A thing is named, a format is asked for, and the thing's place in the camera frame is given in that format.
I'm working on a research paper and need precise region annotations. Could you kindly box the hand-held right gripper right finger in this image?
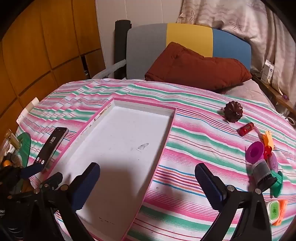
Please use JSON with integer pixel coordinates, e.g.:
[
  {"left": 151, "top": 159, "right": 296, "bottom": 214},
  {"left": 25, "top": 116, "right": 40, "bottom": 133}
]
[{"left": 195, "top": 163, "right": 272, "bottom": 241}]

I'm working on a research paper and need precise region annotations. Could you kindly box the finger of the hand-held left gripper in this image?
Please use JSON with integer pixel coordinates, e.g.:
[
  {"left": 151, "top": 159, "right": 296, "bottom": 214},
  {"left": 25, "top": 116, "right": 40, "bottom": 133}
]
[
  {"left": 20, "top": 164, "right": 44, "bottom": 179},
  {"left": 40, "top": 173, "right": 63, "bottom": 190}
]

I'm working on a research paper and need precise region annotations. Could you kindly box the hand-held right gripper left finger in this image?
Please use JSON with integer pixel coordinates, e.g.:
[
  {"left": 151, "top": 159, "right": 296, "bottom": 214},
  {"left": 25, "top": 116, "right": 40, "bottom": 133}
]
[{"left": 30, "top": 162, "right": 101, "bottom": 241}]

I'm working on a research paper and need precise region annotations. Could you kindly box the clear canister with black base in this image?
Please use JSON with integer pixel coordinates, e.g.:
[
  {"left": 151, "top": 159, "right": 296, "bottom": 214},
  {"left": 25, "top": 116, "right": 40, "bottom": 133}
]
[{"left": 252, "top": 160, "right": 278, "bottom": 192}]

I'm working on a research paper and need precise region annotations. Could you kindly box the magenta funnel-shaped strainer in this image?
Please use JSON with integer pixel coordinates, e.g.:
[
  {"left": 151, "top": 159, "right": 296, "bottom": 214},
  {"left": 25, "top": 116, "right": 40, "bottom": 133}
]
[{"left": 245, "top": 141, "right": 265, "bottom": 165}]

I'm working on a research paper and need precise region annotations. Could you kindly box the pink-rimmed white tray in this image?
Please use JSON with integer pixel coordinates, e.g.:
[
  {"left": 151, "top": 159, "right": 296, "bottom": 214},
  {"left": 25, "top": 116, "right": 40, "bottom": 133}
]
[{"left": 45, "top": 98, "right": 176, "bottom": 241}]

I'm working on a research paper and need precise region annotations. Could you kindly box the red cylinder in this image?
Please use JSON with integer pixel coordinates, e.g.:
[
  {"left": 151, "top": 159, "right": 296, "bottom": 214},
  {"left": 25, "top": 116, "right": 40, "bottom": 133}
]
[{"left": 239, "top": 123, "right": 255, "bottom": 136}]

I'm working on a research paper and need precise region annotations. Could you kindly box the purple oval toy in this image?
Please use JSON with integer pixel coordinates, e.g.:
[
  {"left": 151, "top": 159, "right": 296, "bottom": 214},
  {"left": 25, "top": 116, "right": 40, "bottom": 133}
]
[{"left": 266, "top": 154, "right": 278, "bottom": 172}]

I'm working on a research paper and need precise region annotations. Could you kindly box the green plastic holder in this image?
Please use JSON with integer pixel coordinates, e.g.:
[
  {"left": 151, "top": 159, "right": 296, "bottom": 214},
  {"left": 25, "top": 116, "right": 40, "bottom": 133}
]
[{"left": 269, "top": 171, "right": 284, "bottom": 197}]

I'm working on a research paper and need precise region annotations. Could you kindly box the white box with green lid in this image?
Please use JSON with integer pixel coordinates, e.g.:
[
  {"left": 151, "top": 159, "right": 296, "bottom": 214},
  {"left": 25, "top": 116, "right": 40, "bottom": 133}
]
[{"left": 267, "top": 200, "right": 281, "bottom": 224}]

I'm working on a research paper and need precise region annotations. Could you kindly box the orange yellow toy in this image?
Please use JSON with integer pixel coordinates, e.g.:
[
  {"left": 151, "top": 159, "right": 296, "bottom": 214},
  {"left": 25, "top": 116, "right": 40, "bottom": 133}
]
[{"left": 262, "top": 130, "right": 275, "bottom": 149}]

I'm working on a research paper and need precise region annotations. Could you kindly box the orange block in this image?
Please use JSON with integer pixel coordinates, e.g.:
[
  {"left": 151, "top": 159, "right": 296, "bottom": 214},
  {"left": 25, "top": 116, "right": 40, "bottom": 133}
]
[{"left": 273, "top": 199, "right": 289, "bottom": 226}]

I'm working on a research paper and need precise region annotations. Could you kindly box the green translucent plastic panel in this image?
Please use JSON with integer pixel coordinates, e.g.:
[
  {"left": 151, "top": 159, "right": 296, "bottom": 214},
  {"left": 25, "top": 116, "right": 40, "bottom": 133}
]
[{"left": 16, "top": 133, "right": 31, "bottom": 167}]

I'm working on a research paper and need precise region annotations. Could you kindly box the black smartphone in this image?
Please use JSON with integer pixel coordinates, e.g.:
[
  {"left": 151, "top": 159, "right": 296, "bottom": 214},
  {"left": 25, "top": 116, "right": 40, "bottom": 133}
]
[{"left": 31, "top": 127, "right": 69, "bottom": 173}]

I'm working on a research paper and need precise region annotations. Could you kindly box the clear plastic container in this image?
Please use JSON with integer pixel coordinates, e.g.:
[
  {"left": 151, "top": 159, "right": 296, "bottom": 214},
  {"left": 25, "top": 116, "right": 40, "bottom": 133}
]
[{"left": 0, "top": 128, "right": 21, "bottom": 167}]

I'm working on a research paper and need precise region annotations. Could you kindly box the white cloth label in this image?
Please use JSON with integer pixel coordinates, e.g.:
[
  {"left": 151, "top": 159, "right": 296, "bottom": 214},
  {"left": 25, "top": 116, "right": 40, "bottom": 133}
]
[{"left": 16, "top": 97, "right": 40, "bottom": 123}]

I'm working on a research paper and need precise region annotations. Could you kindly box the pink green striped blanket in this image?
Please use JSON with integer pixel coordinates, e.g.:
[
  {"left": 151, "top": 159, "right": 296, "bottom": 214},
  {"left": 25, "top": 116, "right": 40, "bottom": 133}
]
[{"left": 17, "top": 79, "right": 296, "bottom": 241}]

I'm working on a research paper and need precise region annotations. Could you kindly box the dark brown fluted mold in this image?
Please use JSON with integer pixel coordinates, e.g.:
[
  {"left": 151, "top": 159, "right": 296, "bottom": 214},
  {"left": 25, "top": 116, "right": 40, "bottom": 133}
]
[{"left": 224, "top": 101, "right": 242, "bottom": 123}]

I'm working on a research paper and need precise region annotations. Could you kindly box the mauve pillow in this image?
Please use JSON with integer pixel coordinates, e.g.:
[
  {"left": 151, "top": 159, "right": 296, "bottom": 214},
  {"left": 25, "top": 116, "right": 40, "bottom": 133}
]
[{"left": 223, "top": 80, "right": 275, "bottom": 109}]

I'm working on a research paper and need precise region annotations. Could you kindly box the wooden shelf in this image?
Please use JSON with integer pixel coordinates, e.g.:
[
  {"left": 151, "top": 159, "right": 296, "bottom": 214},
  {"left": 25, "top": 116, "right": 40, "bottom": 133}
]
[{"left": 251, "top": 73, "right": 296, "bottom": 116}]

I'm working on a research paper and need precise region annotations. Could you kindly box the white wrapped bar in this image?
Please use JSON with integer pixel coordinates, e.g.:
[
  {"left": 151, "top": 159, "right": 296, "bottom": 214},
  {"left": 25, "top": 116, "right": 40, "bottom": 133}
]
[{"left": 92, "top": 61, "right": 126, "bottom": 79}]

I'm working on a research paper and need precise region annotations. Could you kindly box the brown pillow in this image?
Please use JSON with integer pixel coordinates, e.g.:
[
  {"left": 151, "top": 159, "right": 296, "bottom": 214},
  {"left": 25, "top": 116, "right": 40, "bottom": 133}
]
[{"left": 145, "top": 42, "right": 252, "bottom": 91}]

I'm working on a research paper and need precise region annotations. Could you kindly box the wooden wardrobe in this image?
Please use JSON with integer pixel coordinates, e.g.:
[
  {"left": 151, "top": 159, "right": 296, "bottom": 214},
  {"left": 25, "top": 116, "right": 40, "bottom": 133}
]
[{"left": 0, "top": 0, "right": 107, "bottom": 130}]

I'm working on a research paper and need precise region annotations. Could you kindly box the white carton box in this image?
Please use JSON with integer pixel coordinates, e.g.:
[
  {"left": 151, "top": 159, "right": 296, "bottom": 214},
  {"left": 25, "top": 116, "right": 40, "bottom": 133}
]
[{"left": 261, "top": 60, "right": 274, "bottom": 84}]

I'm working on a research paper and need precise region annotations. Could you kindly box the black rolled mat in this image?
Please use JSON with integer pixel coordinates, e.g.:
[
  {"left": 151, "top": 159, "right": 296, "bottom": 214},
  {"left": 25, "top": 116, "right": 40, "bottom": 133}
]
[{"left": 114, "top": 20, "right": 132, "bottom": 79}]

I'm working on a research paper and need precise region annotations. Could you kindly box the grey yellow blue headboard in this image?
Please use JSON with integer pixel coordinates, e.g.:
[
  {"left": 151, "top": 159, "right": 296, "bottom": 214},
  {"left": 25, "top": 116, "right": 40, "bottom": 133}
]
[{"left": 126, "top": 23, "right": 252, "bottom": 80}]

